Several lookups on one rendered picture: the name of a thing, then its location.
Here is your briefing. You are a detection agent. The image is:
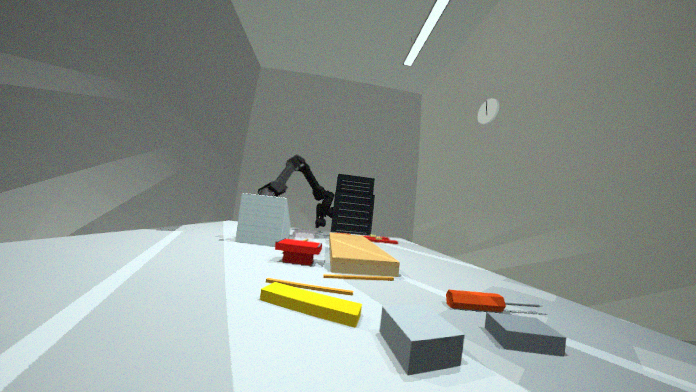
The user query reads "tan rectangular floor panel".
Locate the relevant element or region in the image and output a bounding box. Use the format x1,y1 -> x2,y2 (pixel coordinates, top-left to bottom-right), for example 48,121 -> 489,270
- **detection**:
329,233 -> 400,277

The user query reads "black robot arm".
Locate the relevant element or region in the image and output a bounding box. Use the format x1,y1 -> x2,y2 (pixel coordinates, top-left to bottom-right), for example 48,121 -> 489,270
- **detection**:
258,154 -> 335,218

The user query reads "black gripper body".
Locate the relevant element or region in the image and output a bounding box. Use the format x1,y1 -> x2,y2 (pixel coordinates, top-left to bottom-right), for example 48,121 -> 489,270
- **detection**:
315,203 -> 329,227

